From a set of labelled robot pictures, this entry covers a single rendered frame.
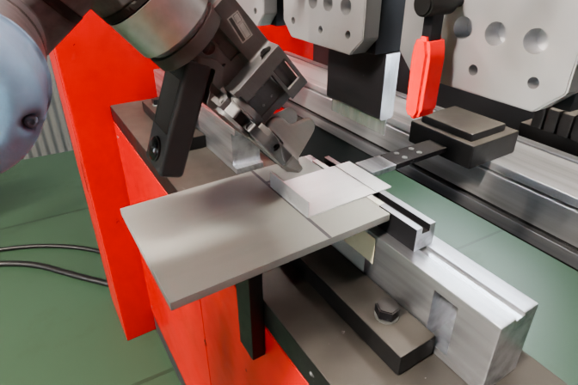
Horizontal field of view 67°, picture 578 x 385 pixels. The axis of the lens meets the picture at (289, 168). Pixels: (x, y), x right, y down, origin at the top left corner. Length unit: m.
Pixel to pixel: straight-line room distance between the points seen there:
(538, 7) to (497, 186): 0.42
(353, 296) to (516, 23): 0.34
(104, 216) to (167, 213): 0.93
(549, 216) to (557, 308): 1.39
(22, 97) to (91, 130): 1.12
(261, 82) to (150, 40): 0.10
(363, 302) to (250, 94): 0.28
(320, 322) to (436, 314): 0.13
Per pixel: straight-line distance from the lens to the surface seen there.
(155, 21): 0.36
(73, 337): 1.87
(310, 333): 0.54
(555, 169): 0.74
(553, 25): 0.34
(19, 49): 0.22
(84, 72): 1.28
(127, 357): 1.73
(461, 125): 0.71
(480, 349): 0.49
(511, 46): 0.35
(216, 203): 0.53
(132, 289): 1.63
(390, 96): 0.50
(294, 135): 0.46
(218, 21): 0.39
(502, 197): 0.73
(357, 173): 0.59
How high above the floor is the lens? 1.28
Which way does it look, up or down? 28 degrees down
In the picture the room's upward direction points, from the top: straight up
